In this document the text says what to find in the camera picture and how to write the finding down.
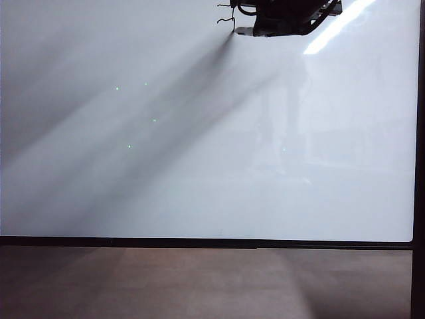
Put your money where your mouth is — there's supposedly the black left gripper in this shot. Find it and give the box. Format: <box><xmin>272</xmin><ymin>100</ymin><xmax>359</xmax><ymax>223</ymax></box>
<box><xmin>252</xmin><ymin>0</ymin><xmax>343</xmax><ymax>38</ymax></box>

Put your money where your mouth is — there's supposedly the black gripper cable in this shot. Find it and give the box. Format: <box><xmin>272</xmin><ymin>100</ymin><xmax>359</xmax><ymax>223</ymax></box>
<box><xmin>229</xmin><ymin>0</ymin><xmax>259</xmax><ymax>17</ymax></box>

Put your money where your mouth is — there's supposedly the white board with black frame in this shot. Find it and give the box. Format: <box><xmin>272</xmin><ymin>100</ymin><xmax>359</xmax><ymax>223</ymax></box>
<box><xmin>0</xmin><ymin>0</ymin><xmax>425</xmax><ymax>251</ymax></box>

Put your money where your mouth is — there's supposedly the black board stand post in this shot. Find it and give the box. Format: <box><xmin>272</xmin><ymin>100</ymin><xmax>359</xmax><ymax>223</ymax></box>
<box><xmin>410</xmin><ymin>249</ymin><xmax>425</xmax><ymax>319</ymax></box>

